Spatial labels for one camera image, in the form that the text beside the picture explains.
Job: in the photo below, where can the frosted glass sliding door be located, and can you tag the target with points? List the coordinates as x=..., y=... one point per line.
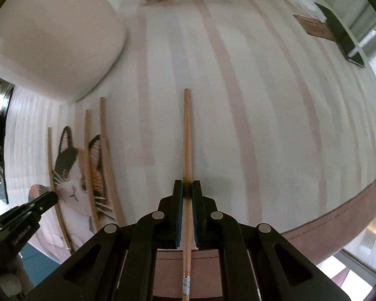
x=374, y=47

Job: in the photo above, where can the row of wooden chopsticks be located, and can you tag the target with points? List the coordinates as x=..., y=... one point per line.
x=105, y=147

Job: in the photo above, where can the teal cabinet front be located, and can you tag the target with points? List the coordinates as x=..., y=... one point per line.
x=40, y=263

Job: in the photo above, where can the person's left hand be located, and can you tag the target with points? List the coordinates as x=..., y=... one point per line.
x=7, y=285

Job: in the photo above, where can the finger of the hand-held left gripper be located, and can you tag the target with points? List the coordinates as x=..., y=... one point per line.
x=40, y=202

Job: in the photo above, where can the brown card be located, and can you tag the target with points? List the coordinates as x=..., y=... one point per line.
x=313, y=25

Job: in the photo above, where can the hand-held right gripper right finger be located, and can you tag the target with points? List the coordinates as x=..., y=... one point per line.
x=195, y=213

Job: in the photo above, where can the cat print tablecloth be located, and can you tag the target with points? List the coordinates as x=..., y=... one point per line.
x=253, y=116

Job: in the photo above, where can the single banded wooden chopstick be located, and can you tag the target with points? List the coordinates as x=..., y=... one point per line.
x=187, y=131

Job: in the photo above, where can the pink utensil holder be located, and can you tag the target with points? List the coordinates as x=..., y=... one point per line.
x=50, y=37

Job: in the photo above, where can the black smartphone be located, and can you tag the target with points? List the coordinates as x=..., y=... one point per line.
x=338, y=28

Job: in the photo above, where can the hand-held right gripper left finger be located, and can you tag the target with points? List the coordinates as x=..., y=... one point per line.
x=179, y=213

